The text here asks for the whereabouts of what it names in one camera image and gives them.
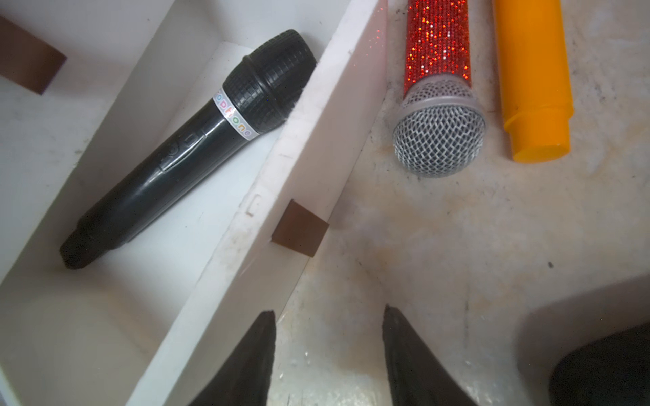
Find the black cylinder on floor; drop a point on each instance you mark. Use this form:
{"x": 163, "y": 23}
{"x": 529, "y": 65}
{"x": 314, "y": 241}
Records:
{"x": 610, "y": 371}

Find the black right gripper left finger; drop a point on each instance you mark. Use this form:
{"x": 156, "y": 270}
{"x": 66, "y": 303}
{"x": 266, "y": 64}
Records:
{"x": 245, "y": 377}

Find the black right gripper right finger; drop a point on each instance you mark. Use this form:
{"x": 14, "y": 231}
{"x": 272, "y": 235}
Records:
{"x": 415, "y": 375}

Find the red glitter toy microphone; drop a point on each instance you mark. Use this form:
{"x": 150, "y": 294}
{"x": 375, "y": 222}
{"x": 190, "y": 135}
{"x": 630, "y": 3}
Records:
{"x": 440, "y": 126}

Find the orange toy microphone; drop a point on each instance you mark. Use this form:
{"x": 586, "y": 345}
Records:
{"x": 534, "y": 78}

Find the black toy microphone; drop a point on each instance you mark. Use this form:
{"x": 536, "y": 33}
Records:
{"x": 256, "y": 98}

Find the brown bottom drawer handle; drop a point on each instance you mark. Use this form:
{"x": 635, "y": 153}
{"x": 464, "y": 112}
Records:
{"x": 300, "y": 230}

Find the brown middle drawer handle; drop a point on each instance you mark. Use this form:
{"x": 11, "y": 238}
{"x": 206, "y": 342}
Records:
{"x": 27, "y": 60}

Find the white bottom drawer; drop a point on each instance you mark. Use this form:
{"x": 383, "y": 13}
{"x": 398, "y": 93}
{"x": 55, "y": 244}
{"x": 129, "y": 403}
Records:
{"x": 151, "y": 322}

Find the brown drawer handle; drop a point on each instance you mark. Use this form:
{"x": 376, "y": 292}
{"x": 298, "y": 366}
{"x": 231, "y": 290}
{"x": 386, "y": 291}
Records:
{"x": 27, "y": 60}
{"x": 300, "y": 230}

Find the white plastic drawer cabinet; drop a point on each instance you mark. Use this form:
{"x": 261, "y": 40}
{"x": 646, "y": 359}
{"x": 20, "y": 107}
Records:
{"x": 129, "y": 67}

